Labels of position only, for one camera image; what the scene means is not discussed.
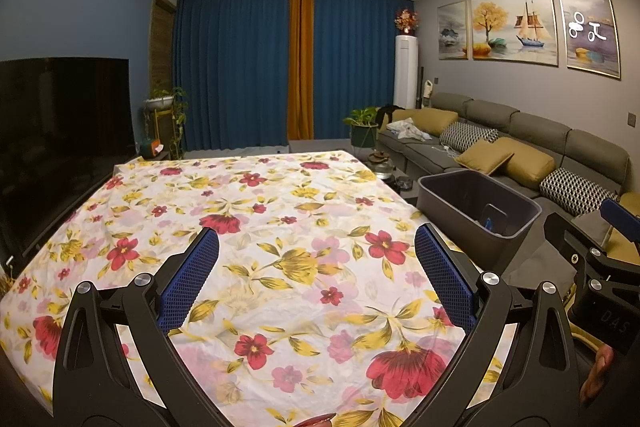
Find black white patterned cushion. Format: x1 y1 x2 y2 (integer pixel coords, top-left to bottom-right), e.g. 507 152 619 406
440 123 500 153
540 168 621 216

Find grey plastic bin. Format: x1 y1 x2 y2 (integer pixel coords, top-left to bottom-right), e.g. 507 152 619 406
417 170 544 259

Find small grey landscape painting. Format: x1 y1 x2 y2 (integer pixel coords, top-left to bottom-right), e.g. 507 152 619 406
437 2 470 60

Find orange curtain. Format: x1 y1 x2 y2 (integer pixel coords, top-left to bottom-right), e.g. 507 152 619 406
287 0 316 142

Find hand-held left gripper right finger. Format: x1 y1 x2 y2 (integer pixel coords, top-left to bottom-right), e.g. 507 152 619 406
402 224 589 427

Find yellow square cushion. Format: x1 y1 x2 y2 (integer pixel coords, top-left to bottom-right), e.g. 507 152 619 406
500 141 556 186
456 142 516 176

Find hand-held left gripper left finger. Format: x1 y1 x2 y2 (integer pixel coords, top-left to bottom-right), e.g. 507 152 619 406
51 227 228 427

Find wooden wall panel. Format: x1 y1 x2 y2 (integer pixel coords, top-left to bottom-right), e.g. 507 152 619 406
150 0 176 101

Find grey sectional sofa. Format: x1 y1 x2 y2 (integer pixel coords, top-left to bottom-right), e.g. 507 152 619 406
377 92 640 260

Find low tea table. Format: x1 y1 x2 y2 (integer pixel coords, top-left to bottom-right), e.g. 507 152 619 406
365 151 422 204

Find white clothes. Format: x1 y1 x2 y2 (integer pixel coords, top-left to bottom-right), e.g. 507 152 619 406
387 118 431 142

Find long yellow cushion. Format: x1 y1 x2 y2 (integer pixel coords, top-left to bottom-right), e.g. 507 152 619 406
390 109 459 138

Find person's right hand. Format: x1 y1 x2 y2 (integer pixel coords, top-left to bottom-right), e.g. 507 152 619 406
580 346 617 408

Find black garment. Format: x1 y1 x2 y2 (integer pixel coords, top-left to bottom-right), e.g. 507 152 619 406
375 105 406 130

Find sailboat and tree painting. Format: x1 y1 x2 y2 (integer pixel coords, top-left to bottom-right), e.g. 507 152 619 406
470 0 560 67

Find orange flower arrangement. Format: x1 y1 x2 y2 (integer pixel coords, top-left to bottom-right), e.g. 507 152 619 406
394 8 421 36

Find black television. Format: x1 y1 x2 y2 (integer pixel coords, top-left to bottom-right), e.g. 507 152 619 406
0 57 139 260

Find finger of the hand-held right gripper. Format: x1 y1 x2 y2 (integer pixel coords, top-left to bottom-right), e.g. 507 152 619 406
544 212 609 288
600 198 640 238

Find large yellow cushion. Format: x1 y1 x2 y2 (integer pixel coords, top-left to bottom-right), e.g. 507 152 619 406
604 227 640 266

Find potted plant on stand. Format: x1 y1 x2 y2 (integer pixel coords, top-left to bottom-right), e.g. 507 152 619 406
142 87 190 160

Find white standing air conditioner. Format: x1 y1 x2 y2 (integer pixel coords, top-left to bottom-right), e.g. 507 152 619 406
393 35 420 110

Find floral tablecloth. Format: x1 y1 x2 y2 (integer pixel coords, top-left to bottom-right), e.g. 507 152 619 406
0 150 507 427

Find purple abstract painting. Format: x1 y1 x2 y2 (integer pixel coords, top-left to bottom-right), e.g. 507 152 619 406
556 0 623 80

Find orange tissue box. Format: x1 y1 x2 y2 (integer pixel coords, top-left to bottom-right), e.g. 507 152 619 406
139 137 164 159

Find potted plant in dark pot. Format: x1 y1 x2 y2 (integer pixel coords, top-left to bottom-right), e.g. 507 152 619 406
342 107 381 148

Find blue curtain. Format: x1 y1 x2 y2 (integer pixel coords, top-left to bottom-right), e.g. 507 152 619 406
311 0 421 141
174 0 294 154

